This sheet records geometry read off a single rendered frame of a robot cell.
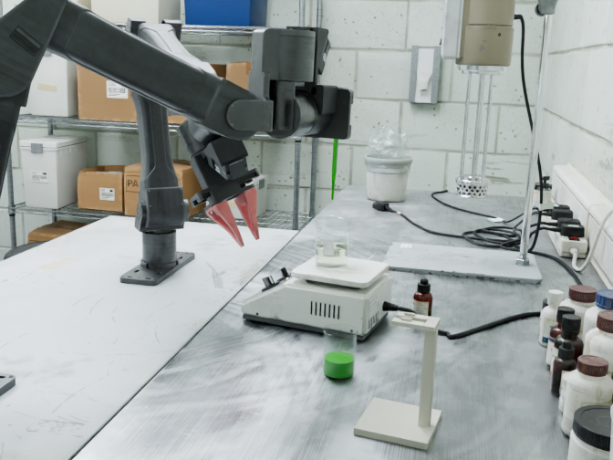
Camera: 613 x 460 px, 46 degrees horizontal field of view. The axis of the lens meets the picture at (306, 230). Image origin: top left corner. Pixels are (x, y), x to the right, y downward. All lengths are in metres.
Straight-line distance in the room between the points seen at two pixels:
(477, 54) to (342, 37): 2.16
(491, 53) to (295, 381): 0.75
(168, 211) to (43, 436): 0.59
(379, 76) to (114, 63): 2.75
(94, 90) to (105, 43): 2.69
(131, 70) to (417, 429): 0.49
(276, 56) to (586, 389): 0.50
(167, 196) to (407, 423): 0.67
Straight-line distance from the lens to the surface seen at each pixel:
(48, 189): 3.63
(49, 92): 3.67
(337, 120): 0.96
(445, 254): 1.52
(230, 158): 1.01
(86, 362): 0.99
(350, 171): 3.55
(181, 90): 0.81
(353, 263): 1.12
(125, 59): 0.80
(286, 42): 0.86
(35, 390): 0.93
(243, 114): 0.83
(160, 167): 1.32
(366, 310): 1.03
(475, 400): 0.91
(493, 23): 1.40
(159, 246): 1.34
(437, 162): 3.50
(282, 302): 1.07
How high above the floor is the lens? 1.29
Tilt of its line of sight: 13 degrees down
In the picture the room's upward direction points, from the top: 2 degrees clockwise
